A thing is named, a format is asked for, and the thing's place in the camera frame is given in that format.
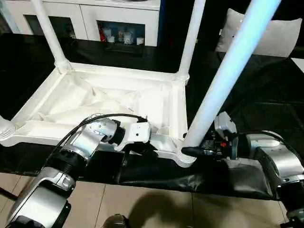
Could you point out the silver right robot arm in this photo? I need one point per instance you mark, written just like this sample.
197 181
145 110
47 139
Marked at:
280 156

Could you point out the black cabinet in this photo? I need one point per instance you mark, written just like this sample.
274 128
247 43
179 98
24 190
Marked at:
171 21

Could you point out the white plastic table top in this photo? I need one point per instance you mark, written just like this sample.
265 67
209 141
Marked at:
95 90

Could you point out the white glass-door cabinet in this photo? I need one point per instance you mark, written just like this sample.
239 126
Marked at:
71 16

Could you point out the black work mat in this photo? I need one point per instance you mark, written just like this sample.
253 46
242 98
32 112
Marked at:
266 104

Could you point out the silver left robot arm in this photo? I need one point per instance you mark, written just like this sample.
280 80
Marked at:
80 142

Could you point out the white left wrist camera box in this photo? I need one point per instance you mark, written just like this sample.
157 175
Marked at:
137 133

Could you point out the black stand leg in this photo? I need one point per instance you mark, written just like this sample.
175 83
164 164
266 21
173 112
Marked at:
7 194

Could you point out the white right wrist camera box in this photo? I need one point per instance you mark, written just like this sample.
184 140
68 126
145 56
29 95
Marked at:
224 122

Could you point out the white plastic table leg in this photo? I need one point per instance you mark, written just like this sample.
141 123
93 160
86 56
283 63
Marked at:
192 33
4 129
47 33
228 71

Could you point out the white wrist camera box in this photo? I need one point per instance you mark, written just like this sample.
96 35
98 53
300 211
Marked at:
137 133
224 122

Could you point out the light grey cushion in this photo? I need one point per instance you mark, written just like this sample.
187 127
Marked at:
280 38

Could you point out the white flat board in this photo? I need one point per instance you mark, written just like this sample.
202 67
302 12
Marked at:
299 64

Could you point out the dark left robot foot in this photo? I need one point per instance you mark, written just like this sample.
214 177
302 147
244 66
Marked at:
115 222

